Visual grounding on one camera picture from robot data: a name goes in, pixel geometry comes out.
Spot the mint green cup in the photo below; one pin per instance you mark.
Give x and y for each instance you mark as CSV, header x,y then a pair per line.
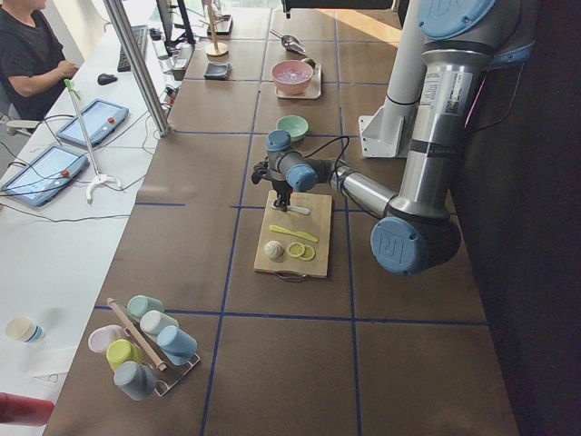
x,y
139,305

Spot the pink bowl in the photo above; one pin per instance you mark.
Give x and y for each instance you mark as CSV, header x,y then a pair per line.
x,y
291,89

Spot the black monitor stand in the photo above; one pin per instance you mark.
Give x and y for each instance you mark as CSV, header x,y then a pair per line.
x,y
175,22

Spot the red bottle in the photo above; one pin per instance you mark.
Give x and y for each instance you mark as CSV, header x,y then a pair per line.
x,y
23,410

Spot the white stand with green clip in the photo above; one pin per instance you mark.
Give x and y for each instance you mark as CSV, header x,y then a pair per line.
x,y
99,178

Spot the white steamed bun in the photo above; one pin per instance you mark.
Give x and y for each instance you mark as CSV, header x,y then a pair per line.
x,y
274,251

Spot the blue cup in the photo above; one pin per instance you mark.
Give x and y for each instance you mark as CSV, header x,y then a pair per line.
x,y
178,345

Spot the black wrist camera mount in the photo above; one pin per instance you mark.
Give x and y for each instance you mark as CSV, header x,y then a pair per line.
x,y
260,172

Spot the metal ice scoop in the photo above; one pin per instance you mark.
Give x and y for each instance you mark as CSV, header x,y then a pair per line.
x,y
290,43

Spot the bamboo cutting board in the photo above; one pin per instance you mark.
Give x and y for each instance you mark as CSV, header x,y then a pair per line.
x,y
318,223

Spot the grey folded cloth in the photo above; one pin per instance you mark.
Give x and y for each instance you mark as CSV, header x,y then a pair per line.
x,y
217,71

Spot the yellow cup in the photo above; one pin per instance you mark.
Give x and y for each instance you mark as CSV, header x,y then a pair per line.
x,y
121,351

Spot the pink cup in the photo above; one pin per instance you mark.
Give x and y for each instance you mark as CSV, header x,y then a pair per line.
x,y
100,339

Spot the near teach pendant tablet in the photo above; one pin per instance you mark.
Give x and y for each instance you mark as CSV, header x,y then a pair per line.
x,y
46,176

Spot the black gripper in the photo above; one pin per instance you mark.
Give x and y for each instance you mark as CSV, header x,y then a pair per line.
x,y
280,186

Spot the black computer mouse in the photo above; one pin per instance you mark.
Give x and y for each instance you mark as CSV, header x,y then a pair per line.
x,y
105,79

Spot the lower lemon slice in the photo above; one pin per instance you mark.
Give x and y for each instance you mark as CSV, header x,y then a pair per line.
x,y
296,249

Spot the black tray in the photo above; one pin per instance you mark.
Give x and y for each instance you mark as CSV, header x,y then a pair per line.
x,y
223,25

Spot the white plastic spoon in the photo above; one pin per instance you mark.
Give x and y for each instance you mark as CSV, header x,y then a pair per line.
x,y
292,208

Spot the clear ice cubes pile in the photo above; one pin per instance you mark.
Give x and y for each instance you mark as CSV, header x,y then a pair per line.
x,y
293,76

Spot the cream plastic tray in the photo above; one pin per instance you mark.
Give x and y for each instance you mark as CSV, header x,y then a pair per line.
x,y
313,90

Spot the lemon slice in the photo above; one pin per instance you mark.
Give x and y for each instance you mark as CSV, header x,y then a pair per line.
x,y
296,249
308,254

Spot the grey cup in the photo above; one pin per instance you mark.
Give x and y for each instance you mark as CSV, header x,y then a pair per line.
x,y
135,379

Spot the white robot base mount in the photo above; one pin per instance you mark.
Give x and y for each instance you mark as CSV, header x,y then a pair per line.
x,y
384,142

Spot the aluminium frame post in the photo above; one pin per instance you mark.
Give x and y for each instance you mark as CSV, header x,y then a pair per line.
x,y
122,27

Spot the wooden paper towel stand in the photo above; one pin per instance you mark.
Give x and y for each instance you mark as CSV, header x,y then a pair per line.
x,y
216,48

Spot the white cup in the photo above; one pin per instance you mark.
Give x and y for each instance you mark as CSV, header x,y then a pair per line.
x,y
154,321

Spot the wire cup rack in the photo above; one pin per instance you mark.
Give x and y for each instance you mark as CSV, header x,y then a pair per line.
x,y
168,375

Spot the far teach pendant tablet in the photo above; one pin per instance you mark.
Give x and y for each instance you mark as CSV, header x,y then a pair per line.
x,y
100,117

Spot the paper cup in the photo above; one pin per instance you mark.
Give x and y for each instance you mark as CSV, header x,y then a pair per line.
x,y
24,329

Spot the yellow plastic knife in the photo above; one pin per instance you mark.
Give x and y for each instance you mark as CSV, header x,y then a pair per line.
x,y
300,234

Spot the seated person in black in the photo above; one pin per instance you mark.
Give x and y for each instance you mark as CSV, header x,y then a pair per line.
x,y
33,65

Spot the teach pendant tablet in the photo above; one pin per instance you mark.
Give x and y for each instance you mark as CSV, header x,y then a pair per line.
x,y
100,117
46,176

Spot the mint green bowl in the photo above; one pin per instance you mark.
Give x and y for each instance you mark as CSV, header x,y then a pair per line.
x,y
295,125

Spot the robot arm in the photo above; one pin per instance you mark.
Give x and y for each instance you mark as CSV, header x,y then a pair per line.
x,y
445,51

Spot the upper lemon slice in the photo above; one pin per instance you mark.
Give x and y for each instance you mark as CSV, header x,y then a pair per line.
x,y
308,254

